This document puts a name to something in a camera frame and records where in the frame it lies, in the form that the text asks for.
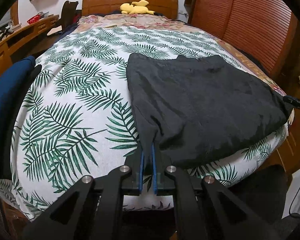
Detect blue office chair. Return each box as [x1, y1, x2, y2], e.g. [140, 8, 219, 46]
[0, 56, 42, 179]

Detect red basket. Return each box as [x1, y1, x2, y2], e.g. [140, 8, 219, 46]
[27, 15, 41, 24]

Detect wooden louvered wardrobe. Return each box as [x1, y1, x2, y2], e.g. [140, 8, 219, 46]
[186, 0, 300, 84]

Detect yellow plush toy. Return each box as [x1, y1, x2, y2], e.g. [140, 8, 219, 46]
[120, 0, 155, 15]

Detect wooden desk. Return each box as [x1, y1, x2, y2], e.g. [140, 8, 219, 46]
[0, 15, 59, 76]

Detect dark wooden chair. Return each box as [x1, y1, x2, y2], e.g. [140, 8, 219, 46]
[60, 1, 79, 30]

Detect black jacket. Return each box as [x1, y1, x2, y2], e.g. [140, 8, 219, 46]
[126, 53, 292, 168]

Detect floral quilt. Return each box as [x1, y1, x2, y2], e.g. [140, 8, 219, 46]
[76, 13, 294, 126]

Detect wooden headboard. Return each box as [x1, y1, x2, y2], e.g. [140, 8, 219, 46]
[82, 0, 178, 20]

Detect white green leaf-print blanket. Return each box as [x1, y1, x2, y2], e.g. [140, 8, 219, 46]
[0, 26, 293, 220]

